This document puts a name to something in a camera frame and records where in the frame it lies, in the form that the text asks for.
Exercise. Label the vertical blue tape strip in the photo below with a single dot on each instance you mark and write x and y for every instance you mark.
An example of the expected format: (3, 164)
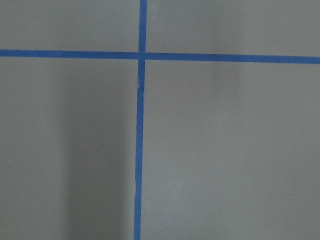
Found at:
(141, 71)

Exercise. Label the horizontal blue tape strip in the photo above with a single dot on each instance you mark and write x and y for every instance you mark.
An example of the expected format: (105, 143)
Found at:
(243, 58)

